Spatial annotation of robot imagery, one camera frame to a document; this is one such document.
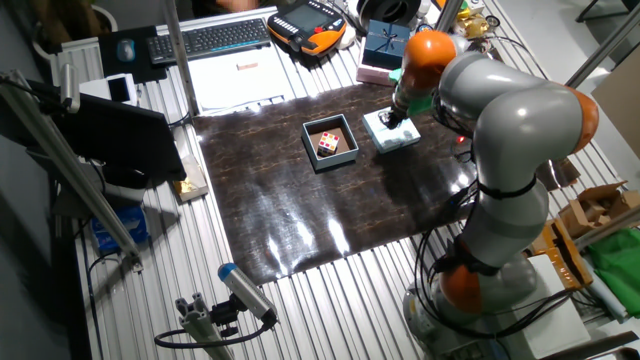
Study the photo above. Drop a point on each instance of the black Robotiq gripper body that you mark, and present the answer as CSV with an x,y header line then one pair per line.
x,y
394,119

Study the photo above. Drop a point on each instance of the light blue box lid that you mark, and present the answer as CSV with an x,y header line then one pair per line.
x,y
400,140

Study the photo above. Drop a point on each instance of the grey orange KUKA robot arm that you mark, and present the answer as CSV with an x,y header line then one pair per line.
x,y
520,125

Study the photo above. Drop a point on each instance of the pink flat box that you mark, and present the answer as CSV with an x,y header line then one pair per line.
x,y
370,76

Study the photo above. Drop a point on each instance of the dark blue ribboned gift box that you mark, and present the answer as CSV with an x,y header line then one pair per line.
x,y
382,47

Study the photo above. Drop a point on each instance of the light blue open box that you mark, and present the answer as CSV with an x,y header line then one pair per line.
x,y
311,150

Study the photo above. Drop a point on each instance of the small box with gold foil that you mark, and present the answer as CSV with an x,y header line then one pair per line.
x,y
192,182

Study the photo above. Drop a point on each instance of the open brown cardboard box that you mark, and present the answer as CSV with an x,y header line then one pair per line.
x,y
595,207

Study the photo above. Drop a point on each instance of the orange brown box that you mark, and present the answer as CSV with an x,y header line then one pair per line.
x,y
562,260

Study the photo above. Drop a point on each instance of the white flat box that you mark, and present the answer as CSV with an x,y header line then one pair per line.
x,y
555,320

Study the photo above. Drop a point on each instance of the person hand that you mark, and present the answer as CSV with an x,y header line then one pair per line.
x,y
237,4

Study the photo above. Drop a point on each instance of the white Rubik's cube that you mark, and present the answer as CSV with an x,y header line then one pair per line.
x,y
328,143

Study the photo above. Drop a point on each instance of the white round object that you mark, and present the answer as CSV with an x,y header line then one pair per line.
x,y
346,39

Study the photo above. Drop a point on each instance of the small round badge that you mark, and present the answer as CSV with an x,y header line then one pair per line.
x,y
424,27

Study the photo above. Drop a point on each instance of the gold shiny trinkets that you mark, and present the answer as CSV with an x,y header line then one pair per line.
x,y
475,22

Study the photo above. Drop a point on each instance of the orange black teach pendant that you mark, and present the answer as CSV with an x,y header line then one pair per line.
x,y
305,20

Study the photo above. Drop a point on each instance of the dark marble pattern mat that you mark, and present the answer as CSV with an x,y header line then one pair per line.
x,y
280,200

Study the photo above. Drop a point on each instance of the white paper sheets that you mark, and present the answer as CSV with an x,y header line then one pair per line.
x,y
235,85

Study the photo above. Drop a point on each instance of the black computer keyboard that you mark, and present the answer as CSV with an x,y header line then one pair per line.
x,y
210,40

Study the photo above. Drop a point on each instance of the slanted grey metal pole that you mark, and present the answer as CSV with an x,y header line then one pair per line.
x,y
600,50

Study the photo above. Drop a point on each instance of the brown cardboard sheet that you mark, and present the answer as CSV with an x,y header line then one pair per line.
x,y
620,110

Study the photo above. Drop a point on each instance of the black mouse pad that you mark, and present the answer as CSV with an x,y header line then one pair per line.
x,y
150,72

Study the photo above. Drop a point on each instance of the green cloth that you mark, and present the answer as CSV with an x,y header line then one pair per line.
x,y
617,270

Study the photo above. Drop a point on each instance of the black monitor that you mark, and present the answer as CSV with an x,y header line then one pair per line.
x,y
120,140

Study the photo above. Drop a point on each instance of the pale blue roll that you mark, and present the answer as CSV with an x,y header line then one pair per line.
x,y
605,297

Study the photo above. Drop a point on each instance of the grey computer mouse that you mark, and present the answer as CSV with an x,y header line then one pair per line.
x,y
126,50

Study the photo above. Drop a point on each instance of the short aluminium profile piece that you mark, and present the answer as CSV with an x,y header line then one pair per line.
x,y
200,325

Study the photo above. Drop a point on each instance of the white device with black screen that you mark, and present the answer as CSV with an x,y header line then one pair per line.
x,y
100,90

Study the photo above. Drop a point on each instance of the blue tissue pack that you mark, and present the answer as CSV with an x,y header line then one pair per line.
x,y
120,230

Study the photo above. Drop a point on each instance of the white round bucket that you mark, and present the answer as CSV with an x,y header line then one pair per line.
x,y
107,14

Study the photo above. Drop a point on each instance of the long slanted aluminium bar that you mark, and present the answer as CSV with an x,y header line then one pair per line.
x,y
65,165

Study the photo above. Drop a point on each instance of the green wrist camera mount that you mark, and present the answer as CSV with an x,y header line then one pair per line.
x,y
420,105

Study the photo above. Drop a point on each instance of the upright aluminium post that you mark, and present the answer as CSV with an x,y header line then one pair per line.
x,y
180,60

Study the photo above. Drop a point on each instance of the silver camera with blue cap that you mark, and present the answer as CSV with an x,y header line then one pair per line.
x,y
245,290

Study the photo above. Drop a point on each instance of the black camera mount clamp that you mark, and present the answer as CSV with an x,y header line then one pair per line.
x,y
225,315

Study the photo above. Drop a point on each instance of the silver cylindrical camera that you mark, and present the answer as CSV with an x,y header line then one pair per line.
x,y
70,87

